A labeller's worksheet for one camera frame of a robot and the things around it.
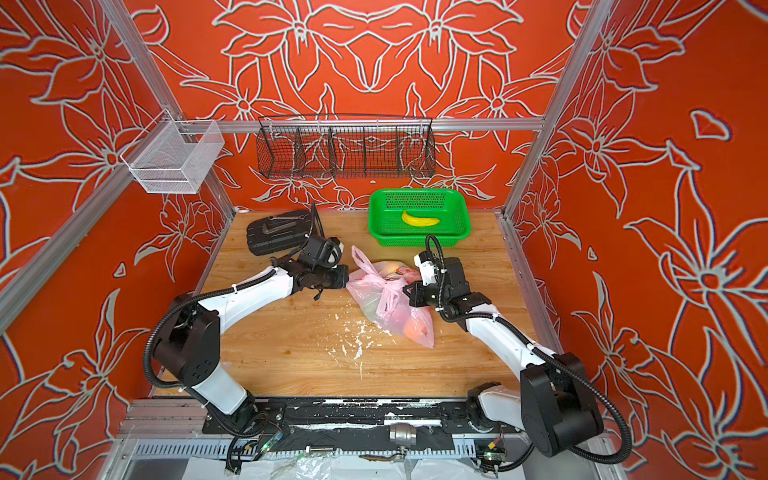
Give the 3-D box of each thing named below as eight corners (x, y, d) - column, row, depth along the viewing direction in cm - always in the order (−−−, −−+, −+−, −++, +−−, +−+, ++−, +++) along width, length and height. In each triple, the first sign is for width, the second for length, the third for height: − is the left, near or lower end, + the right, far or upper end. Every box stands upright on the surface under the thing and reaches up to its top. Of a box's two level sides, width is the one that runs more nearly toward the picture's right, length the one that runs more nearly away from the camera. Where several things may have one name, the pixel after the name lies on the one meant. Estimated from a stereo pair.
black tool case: (251, 256, 106) (245, 246, 101) (253, 229, 115) (247, 218, 110) (315, 245, 109) (311, 234, 105) (312, 219, 118) (309, 208, 113)
